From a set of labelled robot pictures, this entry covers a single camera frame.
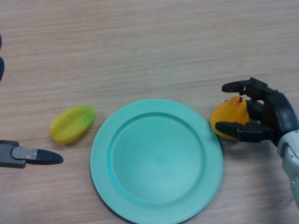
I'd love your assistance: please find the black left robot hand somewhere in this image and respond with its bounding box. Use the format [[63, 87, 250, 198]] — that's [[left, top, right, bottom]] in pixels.
[[0, 32, 64, 168]]

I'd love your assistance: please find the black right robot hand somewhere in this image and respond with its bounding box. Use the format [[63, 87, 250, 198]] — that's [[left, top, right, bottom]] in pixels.
[[214, 77, 299, 147]]

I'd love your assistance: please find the teal round plate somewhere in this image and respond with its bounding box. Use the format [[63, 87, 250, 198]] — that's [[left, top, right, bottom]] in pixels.
[[90, 98, 224, 224]]

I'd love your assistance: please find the yellow green starfruit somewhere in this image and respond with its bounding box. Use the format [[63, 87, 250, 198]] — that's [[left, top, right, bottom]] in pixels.
[[50, 105, 96, 145]]

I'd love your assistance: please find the yellow pear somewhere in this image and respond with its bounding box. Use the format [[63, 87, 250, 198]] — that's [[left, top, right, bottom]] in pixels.
[[210, 97, 250, 140]]

